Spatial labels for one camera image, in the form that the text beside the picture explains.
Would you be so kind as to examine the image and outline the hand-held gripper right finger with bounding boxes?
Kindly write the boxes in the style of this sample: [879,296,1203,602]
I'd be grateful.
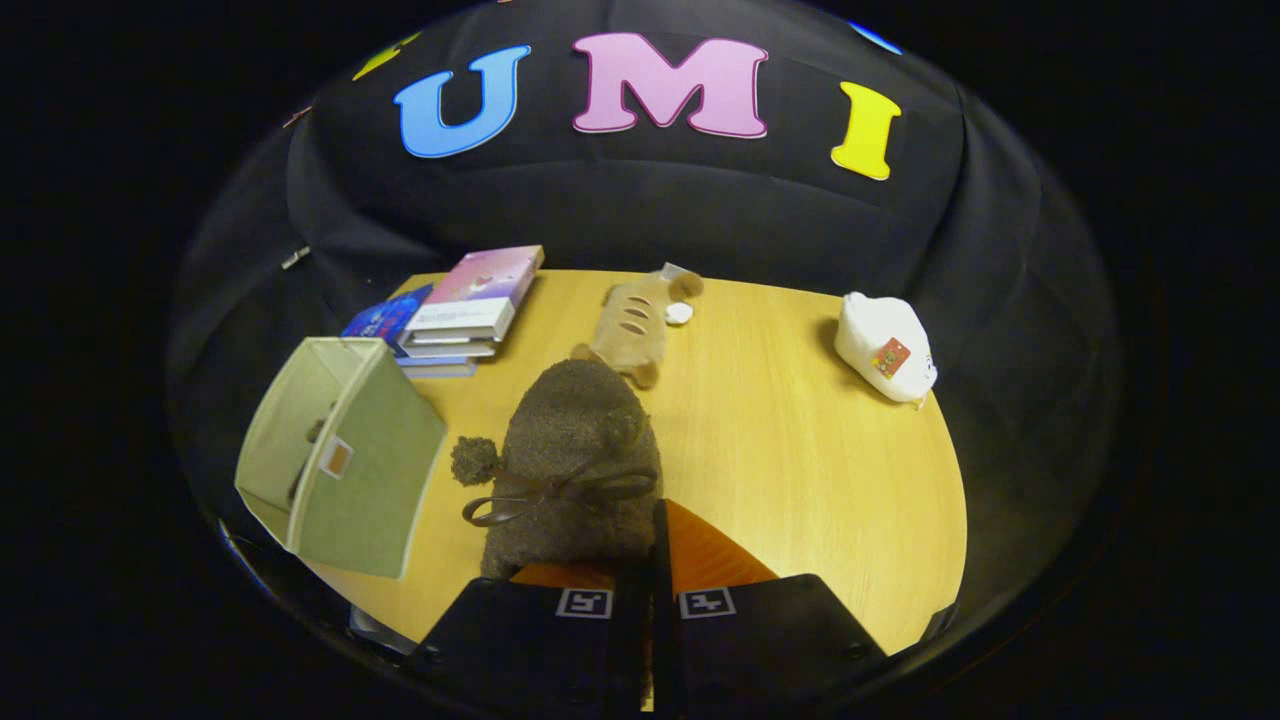
[652,498,889,716]

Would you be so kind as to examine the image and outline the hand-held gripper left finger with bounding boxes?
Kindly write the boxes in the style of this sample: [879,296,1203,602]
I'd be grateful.
[415,560,656,716]

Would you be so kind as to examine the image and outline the green fabric storage box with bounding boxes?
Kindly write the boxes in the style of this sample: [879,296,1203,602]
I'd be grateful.
[235,337,448,581]

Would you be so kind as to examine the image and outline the tan plush toy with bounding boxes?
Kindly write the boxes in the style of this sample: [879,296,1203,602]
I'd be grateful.
[570,265,704,391]

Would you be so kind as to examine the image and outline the grey book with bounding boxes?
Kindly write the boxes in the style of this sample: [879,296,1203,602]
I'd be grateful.
[398,335,498,361]

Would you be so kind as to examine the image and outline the white plush toy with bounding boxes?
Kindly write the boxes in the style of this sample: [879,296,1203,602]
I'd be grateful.
[835,291,939,406]

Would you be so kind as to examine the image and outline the pink book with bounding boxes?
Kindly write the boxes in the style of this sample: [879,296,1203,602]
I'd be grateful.
[405,245,546,343]

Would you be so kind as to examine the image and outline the black backdrop cloth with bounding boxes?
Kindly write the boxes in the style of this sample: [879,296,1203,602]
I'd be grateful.
[170,0,1116,641]

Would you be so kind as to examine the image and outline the blue book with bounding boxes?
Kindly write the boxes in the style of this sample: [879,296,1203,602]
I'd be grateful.
[342,285,477,379]

